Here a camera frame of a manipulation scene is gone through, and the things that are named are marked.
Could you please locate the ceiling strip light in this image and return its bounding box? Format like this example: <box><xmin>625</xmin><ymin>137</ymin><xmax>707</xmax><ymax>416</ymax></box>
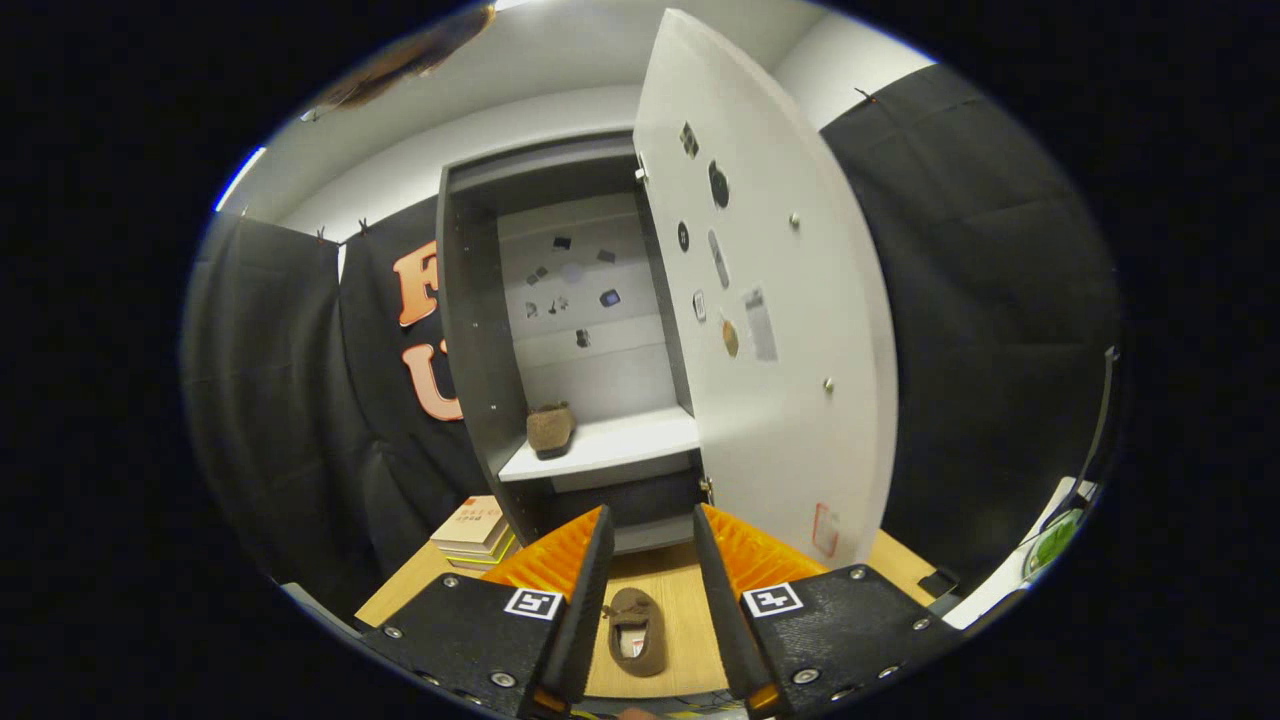
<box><xmin>215</xmin><ymin>147</ymin><xmax>268</xmax><ymax>213</ymax></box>

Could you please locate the white side table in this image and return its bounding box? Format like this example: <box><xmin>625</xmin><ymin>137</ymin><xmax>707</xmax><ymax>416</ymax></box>
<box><xmin>945</xmin><ymin>478</ymin><xmax>1101</xmax><ymax>631</ymax></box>

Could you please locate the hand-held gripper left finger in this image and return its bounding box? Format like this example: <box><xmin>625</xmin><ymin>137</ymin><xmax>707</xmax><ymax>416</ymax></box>
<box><xmin>360</xmin><ymin>503</ymin><xmax>616</xmax><ymax>719</ymax></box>

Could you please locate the green object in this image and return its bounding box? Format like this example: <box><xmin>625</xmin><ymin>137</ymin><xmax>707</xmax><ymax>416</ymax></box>
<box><xmin>1025</xmin><ymin>508</ymin><xmax>1086</xmax><ymax>581</ymax></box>

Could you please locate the grey shoe cabinet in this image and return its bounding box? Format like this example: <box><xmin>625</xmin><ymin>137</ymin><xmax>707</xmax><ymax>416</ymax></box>
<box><xmin>437</xmin><ymin>130</ymin><xmax>711</xmax><ymax>556</ymax></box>

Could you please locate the black monitor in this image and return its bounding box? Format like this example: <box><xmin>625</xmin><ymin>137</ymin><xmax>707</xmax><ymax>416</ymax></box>
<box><xmin>1085</xmin><ymin>345</ymin><xmax>1121</xmax><ymax>491</ymax></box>

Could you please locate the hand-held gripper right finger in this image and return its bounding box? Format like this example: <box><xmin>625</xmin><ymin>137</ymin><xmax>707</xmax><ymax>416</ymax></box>
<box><xmin>692</xmin><ymin>503</ymin><xmax>961</xmax><ymax>716</ymax></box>

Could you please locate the beige shoe cabinet door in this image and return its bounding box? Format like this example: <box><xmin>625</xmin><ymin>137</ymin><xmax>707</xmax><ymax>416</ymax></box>
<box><xmin>632</xmin><ymin>8</ymin><xmax>901</xmax><ymax>571</ymax></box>

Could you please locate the brown fuzzy shoe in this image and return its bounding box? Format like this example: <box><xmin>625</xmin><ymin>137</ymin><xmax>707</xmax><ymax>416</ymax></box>
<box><xmin>526</xmin><ymin>402</ymin><xmax>577</xmax><ymax>461</ymax></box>
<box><xmin>603</xmin><ymin>587</ymin><xmax>669</xmax><ymax>679</ymax></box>

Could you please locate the stack of books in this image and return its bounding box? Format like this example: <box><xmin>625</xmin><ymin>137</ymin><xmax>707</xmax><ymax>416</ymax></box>
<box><xmin>430</xmin><ymin>495</ymin><xmax>521</xmax><ymax>573</ymax></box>

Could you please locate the black backdrop cloth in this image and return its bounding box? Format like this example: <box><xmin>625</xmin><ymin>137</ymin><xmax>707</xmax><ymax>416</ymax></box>
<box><xmin>180</xmin><ymin>65</ymin><xmax>1121</xmax><ymax>621</ymax></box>

